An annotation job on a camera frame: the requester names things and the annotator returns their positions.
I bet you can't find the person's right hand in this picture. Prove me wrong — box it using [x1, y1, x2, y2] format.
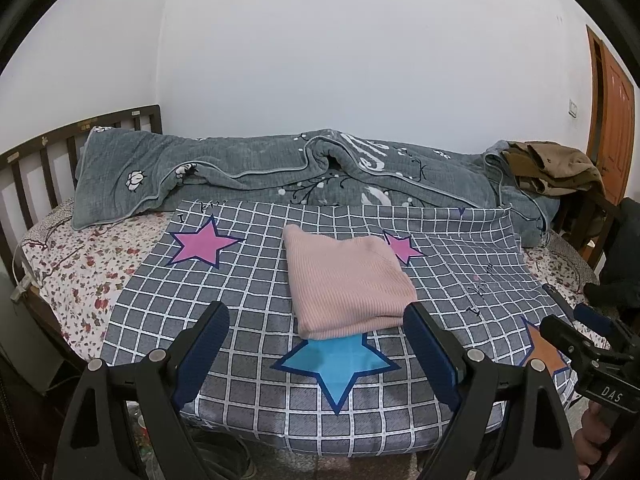
[574, 405, 619, 480]

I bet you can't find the grey-green flower-print quilt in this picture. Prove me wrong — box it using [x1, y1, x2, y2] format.
[72, 129, 561, 248]

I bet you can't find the dark wooden bed footboard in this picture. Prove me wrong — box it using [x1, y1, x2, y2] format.
[552, 192, 621, 266]

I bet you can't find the orange wooden door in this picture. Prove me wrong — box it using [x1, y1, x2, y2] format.
[586, 25, 636, 201]

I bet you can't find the pink knit sweater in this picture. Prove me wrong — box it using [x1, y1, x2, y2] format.
[282, 223, 418, 339]

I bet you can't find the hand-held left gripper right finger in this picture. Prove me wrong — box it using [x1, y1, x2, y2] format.
[402, 302, 581, 480]

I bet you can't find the dark wooden bed headboard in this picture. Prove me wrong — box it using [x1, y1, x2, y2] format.
[0, 105, 163, 261]

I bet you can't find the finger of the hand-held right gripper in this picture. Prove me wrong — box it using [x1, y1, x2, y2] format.
[542, 283, 616, 338]
[539, 316, 598, 363]

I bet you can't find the floral bed sheet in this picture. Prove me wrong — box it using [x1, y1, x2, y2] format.
[22, 197, 598, 361]

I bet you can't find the grey checked star-print sheet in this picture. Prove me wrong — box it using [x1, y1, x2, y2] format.
[100, 199, 576, 456]

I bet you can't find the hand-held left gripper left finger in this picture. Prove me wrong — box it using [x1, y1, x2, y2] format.
[54, 301, 231, 480]

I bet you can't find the black cloth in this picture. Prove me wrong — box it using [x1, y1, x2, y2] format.
[584, 197, 640, 311]

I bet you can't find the white cable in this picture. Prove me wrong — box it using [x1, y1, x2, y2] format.
[10, 245, 38, 303]

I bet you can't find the brown clothes pile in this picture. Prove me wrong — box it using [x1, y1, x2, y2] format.
[502, 141, 606, 196]

